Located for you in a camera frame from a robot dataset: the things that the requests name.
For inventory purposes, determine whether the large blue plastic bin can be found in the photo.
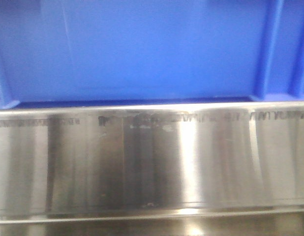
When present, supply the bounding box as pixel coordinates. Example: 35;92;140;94
0;0;304;109

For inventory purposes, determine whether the stainless steel shelf rail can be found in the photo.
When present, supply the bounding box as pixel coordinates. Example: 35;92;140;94
0;101;304;236

